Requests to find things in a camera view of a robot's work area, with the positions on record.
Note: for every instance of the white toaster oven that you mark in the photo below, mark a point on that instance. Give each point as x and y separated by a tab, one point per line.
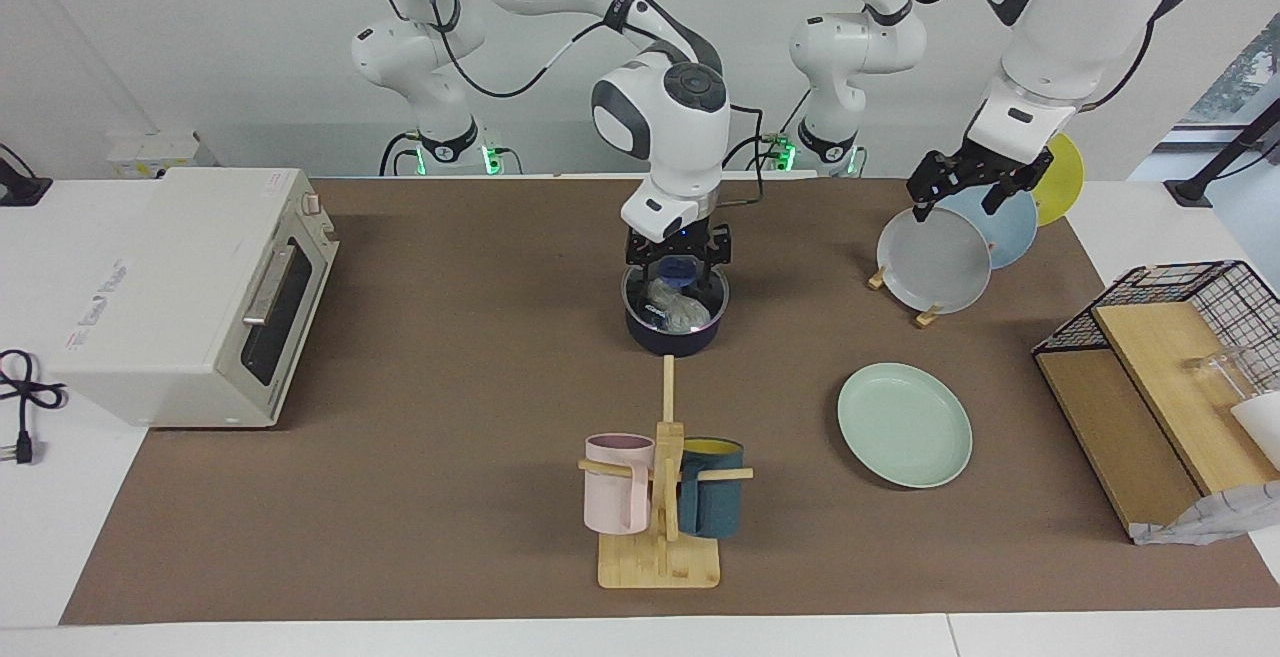
160	307

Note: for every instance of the glass lid with blue knob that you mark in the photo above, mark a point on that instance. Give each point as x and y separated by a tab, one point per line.
680	269

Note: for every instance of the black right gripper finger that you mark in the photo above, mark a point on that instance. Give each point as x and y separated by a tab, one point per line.
713	275
651	273

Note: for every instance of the light green plate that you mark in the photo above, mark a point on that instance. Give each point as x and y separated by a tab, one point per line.
905	425

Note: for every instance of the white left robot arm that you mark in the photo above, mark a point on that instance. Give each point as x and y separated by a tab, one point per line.
1070	27

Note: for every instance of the yellow plate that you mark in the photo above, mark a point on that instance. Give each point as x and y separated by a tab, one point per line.
1065	182

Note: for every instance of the white cup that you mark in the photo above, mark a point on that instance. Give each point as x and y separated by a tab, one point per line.
1262	427

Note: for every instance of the grey plate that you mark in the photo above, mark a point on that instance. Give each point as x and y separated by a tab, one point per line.
935	262

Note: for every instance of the window with green foliage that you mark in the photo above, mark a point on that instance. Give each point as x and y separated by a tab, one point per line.
1240	77

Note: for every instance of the light wooden board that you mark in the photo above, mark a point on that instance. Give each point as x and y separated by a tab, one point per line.
1170	377

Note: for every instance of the black stand with foot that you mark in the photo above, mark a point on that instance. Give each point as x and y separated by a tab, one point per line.
1225	152

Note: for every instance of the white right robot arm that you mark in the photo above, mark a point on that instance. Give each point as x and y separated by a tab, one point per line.
670	117

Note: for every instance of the light blue plate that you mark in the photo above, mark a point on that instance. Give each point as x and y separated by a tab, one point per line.
1012	227

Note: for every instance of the white wall socket box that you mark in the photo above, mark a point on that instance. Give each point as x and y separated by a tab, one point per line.
155	152

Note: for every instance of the dark teal mug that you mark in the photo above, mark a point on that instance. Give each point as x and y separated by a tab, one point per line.
712	502

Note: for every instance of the black table clamp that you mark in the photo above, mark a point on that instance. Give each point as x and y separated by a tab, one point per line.
22	189

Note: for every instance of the wooden mug stand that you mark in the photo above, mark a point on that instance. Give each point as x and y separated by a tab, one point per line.
660	562

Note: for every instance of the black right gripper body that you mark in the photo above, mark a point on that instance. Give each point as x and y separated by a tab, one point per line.
715	244

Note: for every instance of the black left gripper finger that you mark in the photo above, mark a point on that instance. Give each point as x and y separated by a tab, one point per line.
1035	175
928	182

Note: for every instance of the pink mug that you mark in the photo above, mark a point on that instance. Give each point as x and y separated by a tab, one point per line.
615	487

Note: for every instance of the wooden plate rack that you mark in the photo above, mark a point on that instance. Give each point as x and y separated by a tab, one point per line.
927	317

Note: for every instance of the brown table mat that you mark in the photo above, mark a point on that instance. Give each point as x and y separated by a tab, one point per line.
450	537

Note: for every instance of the dark blue saucepan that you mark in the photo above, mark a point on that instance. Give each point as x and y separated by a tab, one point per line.
675	342

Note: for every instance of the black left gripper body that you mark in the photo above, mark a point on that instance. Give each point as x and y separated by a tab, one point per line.
990	167

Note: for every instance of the clear glass cup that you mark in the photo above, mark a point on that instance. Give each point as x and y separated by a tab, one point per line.
1225	374

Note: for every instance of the dark wooden board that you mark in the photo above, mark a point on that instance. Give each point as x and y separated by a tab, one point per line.
1110	437

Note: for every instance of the grey patterned cloth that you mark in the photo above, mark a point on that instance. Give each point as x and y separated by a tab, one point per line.
1215	517

